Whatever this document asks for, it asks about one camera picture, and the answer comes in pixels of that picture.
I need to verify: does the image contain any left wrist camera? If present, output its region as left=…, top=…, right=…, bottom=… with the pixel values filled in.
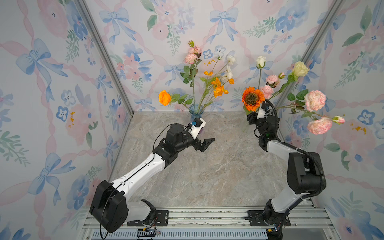
left=187, top=118, right=206, bottom=140

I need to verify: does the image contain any pink rose flower stem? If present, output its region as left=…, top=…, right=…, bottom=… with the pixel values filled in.
left=181, top=40, right=202, bottom=106

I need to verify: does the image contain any large orange ranunculus stem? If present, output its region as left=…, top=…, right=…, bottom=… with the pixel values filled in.
left=158, top=91, right=196, bottom=109

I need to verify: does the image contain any white rosebud stem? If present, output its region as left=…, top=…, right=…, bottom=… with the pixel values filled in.
left=256, top=56, right=266, bottom=89

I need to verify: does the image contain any left corner aluminium post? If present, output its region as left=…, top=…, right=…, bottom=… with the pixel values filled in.
left=74, top=0, right=134, bottom=117

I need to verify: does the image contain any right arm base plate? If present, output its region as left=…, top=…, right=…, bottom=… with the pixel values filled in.
left=244, top=210, right=291, bottom=228

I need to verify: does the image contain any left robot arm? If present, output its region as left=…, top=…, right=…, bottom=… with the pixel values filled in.
left=89, top=118, right=214, bottom=234

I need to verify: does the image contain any aluminium front rail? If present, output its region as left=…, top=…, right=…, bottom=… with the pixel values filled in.
left=78, top=205, right=340, bottom=240

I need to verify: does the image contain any dark orange flower stem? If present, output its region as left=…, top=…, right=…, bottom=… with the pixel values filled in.
left=242, top=87, right=266, bottom=115

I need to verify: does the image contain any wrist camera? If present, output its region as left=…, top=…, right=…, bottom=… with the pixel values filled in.
left=187, top=118, right=206, bottom=140
left=257, top=102, right=270, bottom=119

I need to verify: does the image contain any corner aluminium post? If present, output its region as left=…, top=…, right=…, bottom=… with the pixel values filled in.
left=74, top=0, right=134, bottom=117
left=271, top=0, right=346, bottom=116

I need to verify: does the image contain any blue purple glass vase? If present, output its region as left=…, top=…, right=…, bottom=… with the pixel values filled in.
left=189, top=104, right=205, bottom=123

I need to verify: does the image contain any orange poppy flower stem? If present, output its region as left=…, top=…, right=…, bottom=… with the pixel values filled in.
left=199, top=71, right=229, bottom=109

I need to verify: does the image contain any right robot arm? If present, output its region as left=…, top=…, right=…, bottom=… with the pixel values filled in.
left=247, top=113, right=326, bottom=231

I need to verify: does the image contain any white flower stem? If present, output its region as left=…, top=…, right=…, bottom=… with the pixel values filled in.
left=211, top=55, right=236, bottom=98

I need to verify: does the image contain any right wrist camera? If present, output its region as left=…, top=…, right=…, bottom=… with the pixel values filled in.
left=257, top=102, right=270, bottom=119

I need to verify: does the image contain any right corner aluminium post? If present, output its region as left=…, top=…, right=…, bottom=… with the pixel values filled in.
left=271, top=0, right=346, bottom=116

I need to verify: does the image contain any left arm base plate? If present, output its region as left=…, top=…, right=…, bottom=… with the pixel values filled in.
left=127, top=210, right=169, bottom=227

